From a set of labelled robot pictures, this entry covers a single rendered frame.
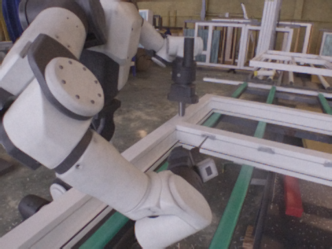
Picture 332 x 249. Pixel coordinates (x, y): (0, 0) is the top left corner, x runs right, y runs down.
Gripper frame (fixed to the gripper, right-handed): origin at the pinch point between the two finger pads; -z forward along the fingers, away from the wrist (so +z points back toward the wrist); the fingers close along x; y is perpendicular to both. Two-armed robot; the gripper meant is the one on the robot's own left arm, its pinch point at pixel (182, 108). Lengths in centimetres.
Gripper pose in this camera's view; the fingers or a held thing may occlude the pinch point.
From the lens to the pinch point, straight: 88.5
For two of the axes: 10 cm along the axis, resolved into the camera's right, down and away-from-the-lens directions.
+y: 4.7, -3.4, 8.2
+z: 0.2, -9.2, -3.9
